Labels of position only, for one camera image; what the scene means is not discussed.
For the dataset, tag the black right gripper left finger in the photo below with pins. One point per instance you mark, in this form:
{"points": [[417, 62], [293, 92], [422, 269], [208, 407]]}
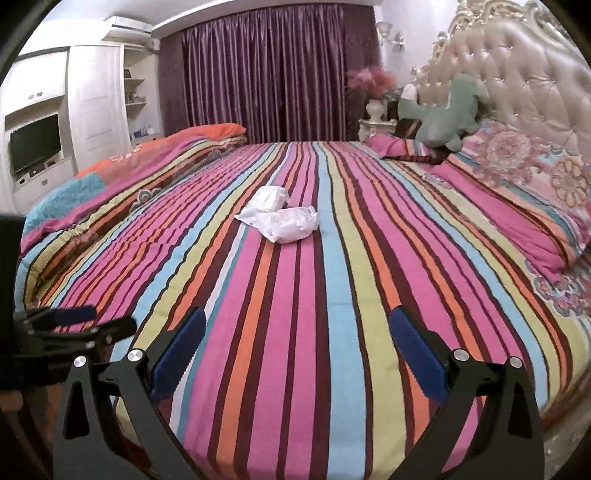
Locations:
{"points": [[88, 442]]}

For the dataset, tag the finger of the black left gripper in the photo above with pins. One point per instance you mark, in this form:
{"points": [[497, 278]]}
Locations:
{"points": [[48, 319], [47, 342]]}

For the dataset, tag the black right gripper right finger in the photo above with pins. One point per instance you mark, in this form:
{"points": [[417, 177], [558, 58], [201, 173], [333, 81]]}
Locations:
{"points": [[508, 441]]}

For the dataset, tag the folded orange pink quilt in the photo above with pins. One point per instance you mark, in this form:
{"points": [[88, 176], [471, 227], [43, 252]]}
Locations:
{"points": [[108, 177]]}

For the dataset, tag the black television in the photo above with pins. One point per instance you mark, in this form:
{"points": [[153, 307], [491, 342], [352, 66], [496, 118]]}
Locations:
{"points": [[33, 143]]}

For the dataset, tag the colourful striped bed sheet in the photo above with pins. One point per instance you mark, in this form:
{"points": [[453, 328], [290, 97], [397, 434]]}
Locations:
{"points": [[297, 376]]}

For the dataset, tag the pink-white crumpled plastic bag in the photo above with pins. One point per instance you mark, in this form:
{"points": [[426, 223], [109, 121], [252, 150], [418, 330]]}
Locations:
{"points": [[287, 225]]}

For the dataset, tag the white plastic wrapper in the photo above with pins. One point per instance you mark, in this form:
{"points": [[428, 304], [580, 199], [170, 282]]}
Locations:
{"points": [[266, 199]]}

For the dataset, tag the white wardrobe cabinet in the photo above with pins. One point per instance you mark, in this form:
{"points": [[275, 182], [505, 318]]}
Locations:
{"points": [[103, 98]]}

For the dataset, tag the floral pink pillow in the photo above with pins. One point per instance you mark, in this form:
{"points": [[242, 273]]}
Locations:
{"points": [[535, 192]]}

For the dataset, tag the white air conditioner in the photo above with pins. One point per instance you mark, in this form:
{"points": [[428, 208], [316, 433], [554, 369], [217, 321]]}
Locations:
{"points": [[127, 30]]}

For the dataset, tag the pink striped far pillow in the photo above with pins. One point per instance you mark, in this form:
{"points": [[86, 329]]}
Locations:
{"points": [[388, 146]]}

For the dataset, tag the green plush toy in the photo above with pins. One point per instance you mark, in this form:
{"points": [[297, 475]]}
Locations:
{"points": [[446, 126]]}

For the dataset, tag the white bedside table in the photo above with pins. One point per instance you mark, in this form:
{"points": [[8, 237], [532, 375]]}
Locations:
{"points": [[368, 127]]}

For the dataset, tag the purple curtain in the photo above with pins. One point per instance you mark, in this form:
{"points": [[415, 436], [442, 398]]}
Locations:
{"points": [[281, 72]]}

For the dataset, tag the beige tufted headboard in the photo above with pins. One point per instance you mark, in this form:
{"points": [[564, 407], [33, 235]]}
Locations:
{"points": [[537, 79]]}

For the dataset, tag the pink flower bouquet vase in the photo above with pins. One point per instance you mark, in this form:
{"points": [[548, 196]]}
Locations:
{"points": [[377, 83]]}

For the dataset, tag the wall lamp sconce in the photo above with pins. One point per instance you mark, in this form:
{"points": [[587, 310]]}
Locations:
{"points": [[388, 37]]}

